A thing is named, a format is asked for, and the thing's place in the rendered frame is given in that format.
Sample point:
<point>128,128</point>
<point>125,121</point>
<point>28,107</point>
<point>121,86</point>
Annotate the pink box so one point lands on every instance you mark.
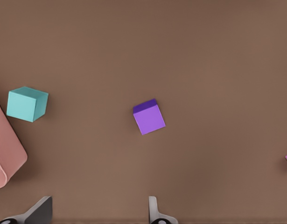
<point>5,149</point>

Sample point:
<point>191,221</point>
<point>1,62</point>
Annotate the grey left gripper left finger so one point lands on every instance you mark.
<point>39,210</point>

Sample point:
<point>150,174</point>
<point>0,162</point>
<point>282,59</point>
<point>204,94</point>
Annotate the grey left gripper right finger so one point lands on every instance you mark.
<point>154,210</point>

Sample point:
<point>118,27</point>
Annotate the purple cube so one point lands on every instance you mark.
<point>149,119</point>

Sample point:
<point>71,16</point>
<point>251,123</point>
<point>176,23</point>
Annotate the teal cube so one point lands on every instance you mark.
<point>23,106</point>

